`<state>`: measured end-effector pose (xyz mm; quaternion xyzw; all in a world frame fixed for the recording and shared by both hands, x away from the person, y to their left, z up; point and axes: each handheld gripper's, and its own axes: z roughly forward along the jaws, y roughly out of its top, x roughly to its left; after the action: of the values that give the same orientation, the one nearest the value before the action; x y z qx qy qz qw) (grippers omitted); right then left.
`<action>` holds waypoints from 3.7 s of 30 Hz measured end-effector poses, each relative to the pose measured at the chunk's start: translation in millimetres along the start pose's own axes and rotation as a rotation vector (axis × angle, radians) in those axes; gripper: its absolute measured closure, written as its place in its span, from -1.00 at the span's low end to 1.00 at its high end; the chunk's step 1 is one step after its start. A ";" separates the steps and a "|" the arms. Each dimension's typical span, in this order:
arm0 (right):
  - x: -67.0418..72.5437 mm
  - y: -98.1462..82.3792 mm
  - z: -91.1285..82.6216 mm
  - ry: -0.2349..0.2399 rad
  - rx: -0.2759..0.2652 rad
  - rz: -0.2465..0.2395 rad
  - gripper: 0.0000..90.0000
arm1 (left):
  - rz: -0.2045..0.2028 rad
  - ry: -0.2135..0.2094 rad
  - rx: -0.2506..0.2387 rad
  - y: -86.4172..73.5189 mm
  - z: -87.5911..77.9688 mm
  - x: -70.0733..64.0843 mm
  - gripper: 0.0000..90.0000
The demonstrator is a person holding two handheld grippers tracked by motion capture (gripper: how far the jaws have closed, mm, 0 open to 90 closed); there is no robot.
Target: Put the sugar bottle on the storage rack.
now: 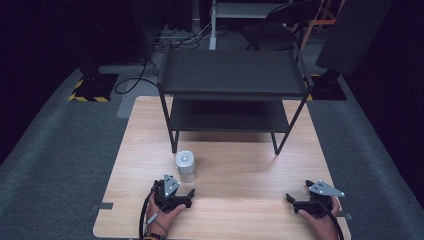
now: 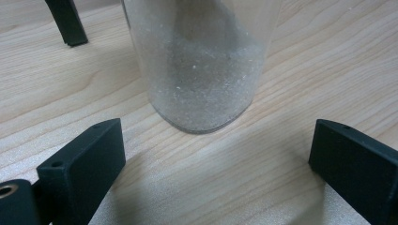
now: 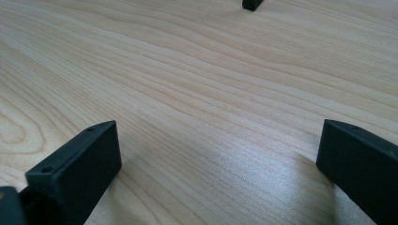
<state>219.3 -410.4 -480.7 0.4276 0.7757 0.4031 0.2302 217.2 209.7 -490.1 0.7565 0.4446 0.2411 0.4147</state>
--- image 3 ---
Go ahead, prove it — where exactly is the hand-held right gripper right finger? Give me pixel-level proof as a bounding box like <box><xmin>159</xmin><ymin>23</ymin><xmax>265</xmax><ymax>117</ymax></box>
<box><xmin>315</xmin><ymin>118</ymin><xmax>398</xmax><ymax>225</ymax></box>

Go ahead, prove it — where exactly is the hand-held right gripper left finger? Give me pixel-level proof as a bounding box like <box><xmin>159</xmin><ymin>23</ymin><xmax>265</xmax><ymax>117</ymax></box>
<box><xmin>25</xmin><ymin>120</ymin><xmax>123</xmax><ymax>225</ymax></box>

